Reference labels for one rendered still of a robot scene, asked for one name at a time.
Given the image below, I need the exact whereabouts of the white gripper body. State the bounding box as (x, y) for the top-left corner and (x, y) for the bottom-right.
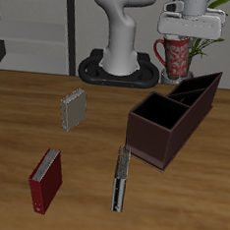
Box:
(155, 3), (228, 41)

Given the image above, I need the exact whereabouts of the red patterned mug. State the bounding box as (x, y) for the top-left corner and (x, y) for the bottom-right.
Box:
(150, 33), (194, 80)

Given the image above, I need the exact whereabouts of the dark brown desk caddy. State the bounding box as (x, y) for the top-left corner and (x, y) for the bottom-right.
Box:
(122, 63), (223, 177)

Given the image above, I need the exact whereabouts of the green pot plant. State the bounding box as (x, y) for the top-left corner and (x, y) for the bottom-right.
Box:
(159, 0), (230, 91)

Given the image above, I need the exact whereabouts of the grey book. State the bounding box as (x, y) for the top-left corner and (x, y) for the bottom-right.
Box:
(57, 86), (89, 134)

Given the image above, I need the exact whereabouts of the white shelf unit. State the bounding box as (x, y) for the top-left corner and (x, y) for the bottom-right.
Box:
(0, 0), (83, 77)

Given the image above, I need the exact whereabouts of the black book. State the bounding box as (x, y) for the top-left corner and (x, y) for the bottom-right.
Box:
(109, 144), (132, 213)

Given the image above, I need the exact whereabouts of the red book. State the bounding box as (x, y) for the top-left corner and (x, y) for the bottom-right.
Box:
(25, 145), (67, 217)

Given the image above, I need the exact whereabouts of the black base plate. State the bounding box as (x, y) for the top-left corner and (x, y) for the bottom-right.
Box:
(77, 46), (163, 91)

